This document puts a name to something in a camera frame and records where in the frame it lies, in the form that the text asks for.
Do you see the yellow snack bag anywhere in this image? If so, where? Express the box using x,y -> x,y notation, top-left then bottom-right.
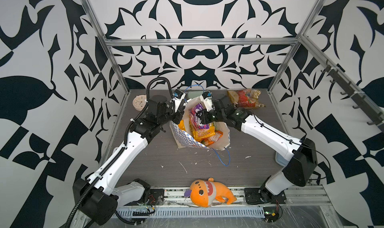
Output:
190,123 -> 216,142

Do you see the blue checkered paper bag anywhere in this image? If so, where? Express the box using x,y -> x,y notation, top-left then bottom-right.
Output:
170,87 -> 230,158

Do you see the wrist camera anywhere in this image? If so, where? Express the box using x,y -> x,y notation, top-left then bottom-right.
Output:
173,89 -> 186,112
200,91 -> 214,112

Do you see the gold red fruit snack bag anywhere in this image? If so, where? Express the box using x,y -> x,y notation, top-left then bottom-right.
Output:
227,89 -> 265,109

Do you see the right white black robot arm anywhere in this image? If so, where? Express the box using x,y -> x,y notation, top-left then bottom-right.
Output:
198,92 -> 319,203

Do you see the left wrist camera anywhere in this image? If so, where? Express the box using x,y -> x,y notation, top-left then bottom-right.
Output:
173,89 -> 186,112

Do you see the black wall hook rack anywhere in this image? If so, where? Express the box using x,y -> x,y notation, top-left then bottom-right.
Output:
322,60 -> 384,133

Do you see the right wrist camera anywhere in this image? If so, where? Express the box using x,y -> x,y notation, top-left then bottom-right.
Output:
200,91 -> 214,112

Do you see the white perforated cable tray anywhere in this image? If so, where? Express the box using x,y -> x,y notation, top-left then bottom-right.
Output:
117,207 -> 265,219

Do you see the pink round alarm clock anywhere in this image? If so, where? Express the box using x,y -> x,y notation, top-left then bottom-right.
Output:
132,95 -> 147,111

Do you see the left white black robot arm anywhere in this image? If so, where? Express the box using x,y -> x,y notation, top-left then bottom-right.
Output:
64,77 -> 186,228

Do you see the purple pink candy bag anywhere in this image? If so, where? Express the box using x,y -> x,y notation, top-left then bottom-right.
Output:
189,103 -> 210,131

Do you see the orange snack packet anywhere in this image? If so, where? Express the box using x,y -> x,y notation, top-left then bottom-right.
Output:
178,120 -> 186,131

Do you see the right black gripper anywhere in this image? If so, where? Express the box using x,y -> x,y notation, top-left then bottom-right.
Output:
196,107 -> 228,124

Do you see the mint green case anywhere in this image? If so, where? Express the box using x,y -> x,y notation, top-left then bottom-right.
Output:
187,91 -> 203,100

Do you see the orange plush shark toy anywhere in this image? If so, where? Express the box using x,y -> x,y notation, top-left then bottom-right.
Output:
184,178 -> 237,208

